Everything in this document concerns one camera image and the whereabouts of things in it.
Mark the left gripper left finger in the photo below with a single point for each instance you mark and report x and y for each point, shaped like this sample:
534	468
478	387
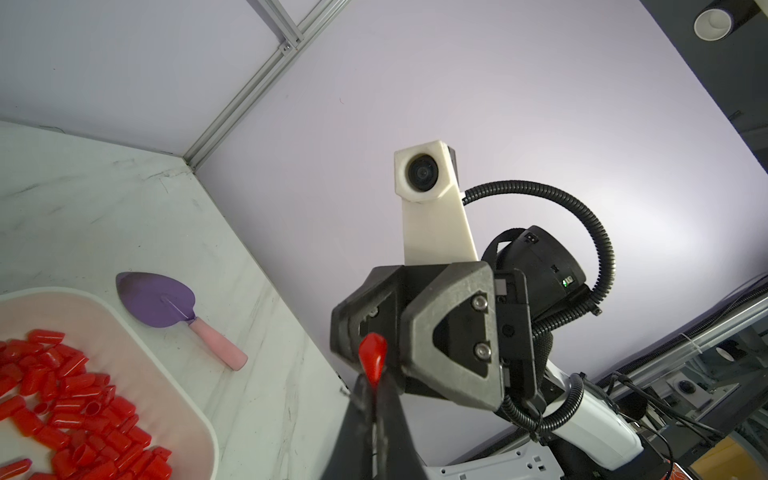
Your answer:
352	455

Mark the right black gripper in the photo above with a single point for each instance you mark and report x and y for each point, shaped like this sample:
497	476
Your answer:
440	326

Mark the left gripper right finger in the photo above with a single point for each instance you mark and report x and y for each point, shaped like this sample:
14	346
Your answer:
396	458

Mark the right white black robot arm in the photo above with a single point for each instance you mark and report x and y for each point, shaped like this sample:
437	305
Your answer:
443	432

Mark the white tray of sleeves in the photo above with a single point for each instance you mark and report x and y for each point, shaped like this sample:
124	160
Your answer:
82	397

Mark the purple pink brush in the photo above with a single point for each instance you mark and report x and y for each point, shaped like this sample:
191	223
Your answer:
159	301

